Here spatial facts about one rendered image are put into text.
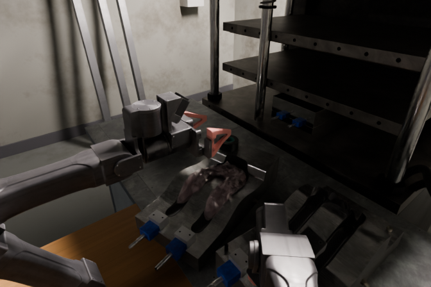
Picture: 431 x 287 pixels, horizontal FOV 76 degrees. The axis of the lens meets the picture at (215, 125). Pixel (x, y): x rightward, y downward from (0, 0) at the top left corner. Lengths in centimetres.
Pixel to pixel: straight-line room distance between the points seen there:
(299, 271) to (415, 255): 72
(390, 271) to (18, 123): 305
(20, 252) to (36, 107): 265
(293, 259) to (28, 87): 295
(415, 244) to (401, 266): 11
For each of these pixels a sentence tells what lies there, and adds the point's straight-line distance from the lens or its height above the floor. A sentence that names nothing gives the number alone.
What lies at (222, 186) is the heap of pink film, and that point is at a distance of 92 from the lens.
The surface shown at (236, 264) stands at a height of 91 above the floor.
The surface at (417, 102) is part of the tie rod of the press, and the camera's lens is 112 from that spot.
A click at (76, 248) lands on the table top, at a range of 101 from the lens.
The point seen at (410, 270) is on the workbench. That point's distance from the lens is 102.
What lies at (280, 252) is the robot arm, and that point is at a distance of 40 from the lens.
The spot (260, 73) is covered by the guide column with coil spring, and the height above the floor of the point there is 107.
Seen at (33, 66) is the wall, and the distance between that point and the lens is 310.
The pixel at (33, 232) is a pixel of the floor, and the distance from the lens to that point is 235.
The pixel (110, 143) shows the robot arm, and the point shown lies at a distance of 58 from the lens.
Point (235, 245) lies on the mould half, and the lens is 80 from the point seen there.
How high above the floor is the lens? 152
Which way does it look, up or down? 28 degrees down
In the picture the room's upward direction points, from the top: straight up
